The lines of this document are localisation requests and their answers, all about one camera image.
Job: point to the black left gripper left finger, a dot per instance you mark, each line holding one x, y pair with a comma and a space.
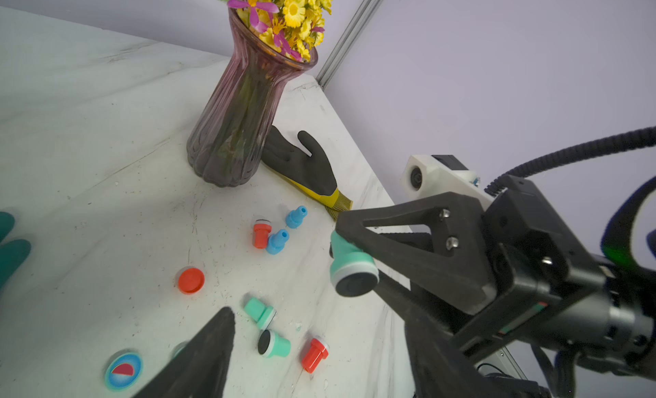
200, 368

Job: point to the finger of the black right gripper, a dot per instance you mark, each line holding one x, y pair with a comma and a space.
417, 240
436, 242

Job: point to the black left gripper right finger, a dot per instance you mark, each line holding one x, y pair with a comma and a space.
439, 369

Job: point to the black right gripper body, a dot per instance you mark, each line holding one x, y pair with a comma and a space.
550, 290

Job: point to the green stamp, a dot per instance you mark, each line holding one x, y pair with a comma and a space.
260, 312
271, 344
353, 272

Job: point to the blue stamp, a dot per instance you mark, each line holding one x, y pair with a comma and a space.
277, 242
295, 218

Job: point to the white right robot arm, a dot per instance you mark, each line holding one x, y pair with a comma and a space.
526, 369

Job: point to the red cap upper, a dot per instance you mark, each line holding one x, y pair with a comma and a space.
190, 280

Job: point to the red stamp lower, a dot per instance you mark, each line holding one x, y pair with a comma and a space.
317, 351

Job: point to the red stamp near vase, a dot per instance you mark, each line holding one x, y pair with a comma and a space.
261, 230

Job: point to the black yellow work glove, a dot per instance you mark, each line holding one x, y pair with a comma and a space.
310, 173

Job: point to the dark glass flower vase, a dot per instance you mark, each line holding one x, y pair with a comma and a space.
226, 143

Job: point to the green grey work glove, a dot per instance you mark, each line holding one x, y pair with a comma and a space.
14, 253

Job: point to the yellow artificial flower bouquet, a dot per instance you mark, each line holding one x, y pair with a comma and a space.
293, 28

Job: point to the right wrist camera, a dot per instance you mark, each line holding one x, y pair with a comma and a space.
430, 175

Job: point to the blue ring stamp cap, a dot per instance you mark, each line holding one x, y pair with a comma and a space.
124, 370

